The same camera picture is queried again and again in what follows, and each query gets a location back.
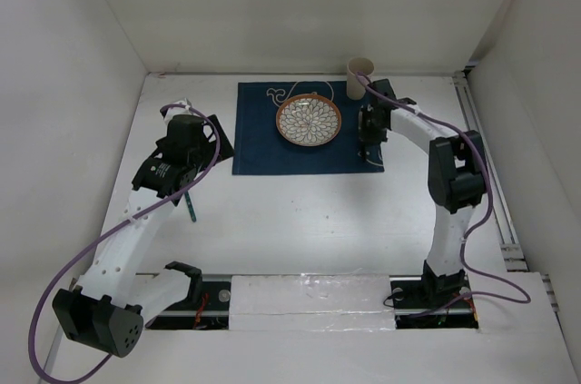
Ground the beige paper cup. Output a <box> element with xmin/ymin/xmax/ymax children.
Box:
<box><xmin>346</xmin><ymin>57</ymin><xmax>375</xmax><ymax>101</ymax></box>

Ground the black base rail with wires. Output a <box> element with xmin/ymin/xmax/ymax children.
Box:
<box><xmin>146</xmin><ymin>274</ymin><xmax>478</xmax><ymax>332</ymax></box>

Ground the aluminium rail at right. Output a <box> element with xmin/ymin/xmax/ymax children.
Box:
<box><xmin>452</xmin><ymin>66</ymin><xmax>562</xmax><ymax>312</ymax></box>

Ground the floral plate with orange rim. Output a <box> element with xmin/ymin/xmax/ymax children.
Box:
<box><xmin>275</xmin><ymin>94</ymin><xmax>342</xmax><ymax>147</ymax></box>

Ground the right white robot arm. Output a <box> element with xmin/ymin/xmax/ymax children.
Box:
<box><xmin>358</xmin><ymin>76</ymin><xmax>487</xmax><ymax>310</ymax></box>

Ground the fork with green handle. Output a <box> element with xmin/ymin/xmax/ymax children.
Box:
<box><xmin>183</xmin><ymin>192</ymin><xmax>197</xmax><ymax>223</ymax></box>

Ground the dark blue printed cloth napkin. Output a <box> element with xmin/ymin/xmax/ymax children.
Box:
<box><xmin>232</xmin><ymin>81</ymin><xmax>384</xmax><ymax>176</ymax></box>

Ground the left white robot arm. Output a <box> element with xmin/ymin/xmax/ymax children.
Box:
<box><xmin>53</xmin><ymin>113</ymin><xmax>234</xmax><ymax>358</ymax></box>

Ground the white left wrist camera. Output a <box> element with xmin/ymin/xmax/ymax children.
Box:
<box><xmin>176</xmin><ymin>98</ymin><xmax>192</xmax><ymax>113</ymax></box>

